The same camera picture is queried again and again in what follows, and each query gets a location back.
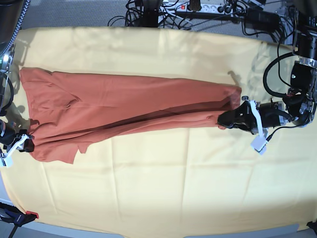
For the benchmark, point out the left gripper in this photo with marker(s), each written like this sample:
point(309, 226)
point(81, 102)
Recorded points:
point(272, 114)

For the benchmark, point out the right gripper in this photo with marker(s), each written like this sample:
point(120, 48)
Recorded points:
point(9, 135)

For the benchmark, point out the orange T-shirt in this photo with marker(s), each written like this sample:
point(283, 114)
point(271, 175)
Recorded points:
point(69, 111)

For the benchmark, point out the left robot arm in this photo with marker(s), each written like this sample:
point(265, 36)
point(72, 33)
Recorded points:
point(301, 98)

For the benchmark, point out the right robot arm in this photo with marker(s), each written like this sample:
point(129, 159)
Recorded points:
point(12, 14)

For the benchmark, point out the blue red table clamp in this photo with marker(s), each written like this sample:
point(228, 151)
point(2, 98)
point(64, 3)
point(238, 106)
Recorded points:
point(12, 215)

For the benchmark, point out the yellow tablecloth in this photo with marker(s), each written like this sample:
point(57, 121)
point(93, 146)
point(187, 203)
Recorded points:
point(169, 183)

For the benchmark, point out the black power adapter box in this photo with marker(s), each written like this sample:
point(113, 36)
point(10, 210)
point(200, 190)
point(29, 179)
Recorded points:
point(260, 18)

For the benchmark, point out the white power strip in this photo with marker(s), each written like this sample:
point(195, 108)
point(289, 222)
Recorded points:
point(206, 10)

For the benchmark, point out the black clamp right corner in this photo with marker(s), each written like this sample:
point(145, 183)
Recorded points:
point(313, 225)

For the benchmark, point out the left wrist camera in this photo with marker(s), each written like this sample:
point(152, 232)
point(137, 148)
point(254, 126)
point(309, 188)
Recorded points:
point(259, 144)

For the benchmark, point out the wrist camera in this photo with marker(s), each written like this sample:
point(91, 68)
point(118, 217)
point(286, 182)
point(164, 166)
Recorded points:
point(6, 162)
point(259, 144)

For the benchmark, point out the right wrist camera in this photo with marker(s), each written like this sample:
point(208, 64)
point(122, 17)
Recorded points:
point(6, 162)

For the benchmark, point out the black stand post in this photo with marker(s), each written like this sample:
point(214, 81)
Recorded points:
point(150, 15)

